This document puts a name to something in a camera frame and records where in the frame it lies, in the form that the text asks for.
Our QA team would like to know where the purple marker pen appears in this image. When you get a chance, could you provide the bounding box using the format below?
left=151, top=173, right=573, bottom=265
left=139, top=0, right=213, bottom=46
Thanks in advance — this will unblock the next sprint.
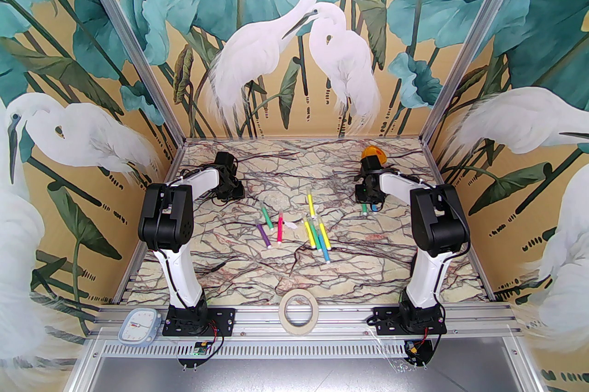
left=254, top=219, right=273, bottom=249

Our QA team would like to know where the white jar orange lid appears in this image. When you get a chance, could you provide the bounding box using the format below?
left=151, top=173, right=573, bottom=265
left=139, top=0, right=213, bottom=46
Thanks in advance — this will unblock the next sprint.
left=360, top=145, right=388, bottom=172

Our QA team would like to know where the masking tape roll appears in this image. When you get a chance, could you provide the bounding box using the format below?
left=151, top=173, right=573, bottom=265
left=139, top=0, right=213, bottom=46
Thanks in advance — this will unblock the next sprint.
left=278, top=289, right=318, bottom=334

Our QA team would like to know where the pale blue square clock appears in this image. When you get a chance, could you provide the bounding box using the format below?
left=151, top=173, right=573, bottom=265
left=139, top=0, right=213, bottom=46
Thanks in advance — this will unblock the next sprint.
left=118, top=308, right=162, bottom=346

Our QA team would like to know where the vented metal strip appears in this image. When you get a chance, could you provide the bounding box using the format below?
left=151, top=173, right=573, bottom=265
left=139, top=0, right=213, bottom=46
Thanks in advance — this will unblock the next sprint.
left=90, top=343, right=523, bottom=359

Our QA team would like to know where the grey metal panel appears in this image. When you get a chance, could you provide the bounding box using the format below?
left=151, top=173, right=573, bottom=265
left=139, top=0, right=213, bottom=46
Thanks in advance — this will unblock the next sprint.
left=69, top=356, right=523, bottom=392

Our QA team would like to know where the aluminium frame rail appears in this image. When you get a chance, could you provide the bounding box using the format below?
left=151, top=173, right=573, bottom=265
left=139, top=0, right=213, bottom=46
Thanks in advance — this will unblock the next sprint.
left=423, top=142, right=497, bottom=302
left=113, top=142, right=187, bottom=306
left=183, top=135, right=426, bottom=142

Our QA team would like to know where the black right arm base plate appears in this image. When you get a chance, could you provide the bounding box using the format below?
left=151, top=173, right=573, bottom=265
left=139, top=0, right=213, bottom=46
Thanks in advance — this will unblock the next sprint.
left=373, top=306, right=447, bottom=335

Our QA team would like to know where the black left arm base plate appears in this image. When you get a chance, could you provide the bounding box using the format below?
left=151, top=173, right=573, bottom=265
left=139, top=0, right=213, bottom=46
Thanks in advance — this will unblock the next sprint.
left=162, top=306, right=235, bottom=335

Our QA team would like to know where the wide aluminium base rail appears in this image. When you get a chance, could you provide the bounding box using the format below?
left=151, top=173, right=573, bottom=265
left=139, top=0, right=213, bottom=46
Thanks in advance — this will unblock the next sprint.
left=94, top=306, right=514, bottom=338

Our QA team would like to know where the aluminium frame post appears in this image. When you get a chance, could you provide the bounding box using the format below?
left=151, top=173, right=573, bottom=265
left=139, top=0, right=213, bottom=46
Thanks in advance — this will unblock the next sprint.
left=59, top=0, right=187, bottom=140
left=421, top=0, right=546, bottom=141

